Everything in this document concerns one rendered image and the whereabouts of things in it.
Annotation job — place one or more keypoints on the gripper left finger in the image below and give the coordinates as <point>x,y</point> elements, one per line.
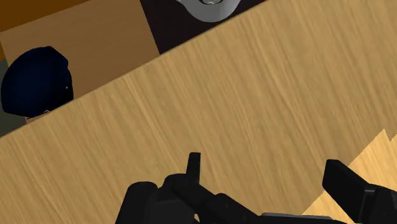
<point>198,195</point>

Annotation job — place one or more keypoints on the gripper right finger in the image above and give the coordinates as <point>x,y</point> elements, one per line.
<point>356,192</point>

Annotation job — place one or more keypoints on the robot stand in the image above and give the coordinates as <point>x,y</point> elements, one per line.
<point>173,24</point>

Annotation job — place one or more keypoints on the dark blue round chair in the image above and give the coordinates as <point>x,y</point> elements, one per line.
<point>35,82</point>

